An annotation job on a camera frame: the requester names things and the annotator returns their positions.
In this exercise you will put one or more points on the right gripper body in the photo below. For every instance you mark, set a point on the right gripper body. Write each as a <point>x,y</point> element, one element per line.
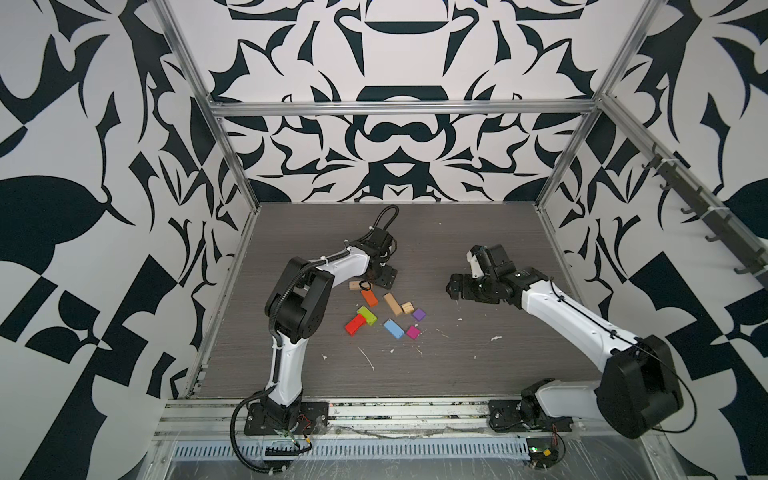
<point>475,289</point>

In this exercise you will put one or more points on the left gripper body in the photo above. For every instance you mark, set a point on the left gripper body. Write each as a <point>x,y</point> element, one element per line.
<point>385,278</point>

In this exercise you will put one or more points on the natural wood long block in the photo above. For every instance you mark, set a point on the natural wood long block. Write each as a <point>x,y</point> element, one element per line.
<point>393,304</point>
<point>359,285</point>

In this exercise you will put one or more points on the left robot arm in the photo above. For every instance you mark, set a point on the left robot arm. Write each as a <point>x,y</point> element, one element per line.
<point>298,302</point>

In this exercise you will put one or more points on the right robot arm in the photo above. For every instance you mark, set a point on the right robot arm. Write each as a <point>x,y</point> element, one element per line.
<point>639,387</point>

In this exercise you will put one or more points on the orange wood block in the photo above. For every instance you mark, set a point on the orange wood block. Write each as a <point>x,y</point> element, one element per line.
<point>370,298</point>

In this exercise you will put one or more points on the green wood block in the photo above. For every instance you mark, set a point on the green wood block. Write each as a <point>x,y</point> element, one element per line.
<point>368,315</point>

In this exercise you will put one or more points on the light blue wood block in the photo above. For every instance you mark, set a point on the light blue wood block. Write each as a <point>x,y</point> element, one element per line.
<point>394,329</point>

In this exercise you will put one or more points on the red arch wood block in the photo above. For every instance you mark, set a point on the red arch wood block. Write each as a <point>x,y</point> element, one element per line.
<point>355,324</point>

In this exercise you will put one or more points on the magenta wood block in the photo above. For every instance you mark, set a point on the magenta wood block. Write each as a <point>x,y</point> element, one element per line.
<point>413,332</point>

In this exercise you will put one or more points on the purple wood cube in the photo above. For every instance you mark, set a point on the purple wood cube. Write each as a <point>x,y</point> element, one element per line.
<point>418,314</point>

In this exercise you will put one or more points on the green lit controller board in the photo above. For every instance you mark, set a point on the green lit controller board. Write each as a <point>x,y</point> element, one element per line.
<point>545,453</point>

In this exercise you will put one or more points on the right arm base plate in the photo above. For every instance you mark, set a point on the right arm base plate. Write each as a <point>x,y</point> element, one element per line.
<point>523,415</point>

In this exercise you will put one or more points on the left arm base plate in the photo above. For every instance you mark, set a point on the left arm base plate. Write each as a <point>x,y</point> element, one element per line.
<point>265,417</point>

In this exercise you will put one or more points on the aluminium cage frame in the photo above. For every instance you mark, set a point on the aluminium cage frame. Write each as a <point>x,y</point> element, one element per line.
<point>517,123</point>

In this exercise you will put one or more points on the grey wall hook rack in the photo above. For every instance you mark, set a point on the grey wall hook rack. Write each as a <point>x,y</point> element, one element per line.
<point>701,204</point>

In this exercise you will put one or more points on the aluminium mounting rail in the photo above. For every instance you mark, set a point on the aluminium mounting rail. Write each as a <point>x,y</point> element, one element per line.
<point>209,418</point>

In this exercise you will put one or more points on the white slotted cable duct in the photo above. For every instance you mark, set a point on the white slotted cable duct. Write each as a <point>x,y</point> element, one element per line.
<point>327,449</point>

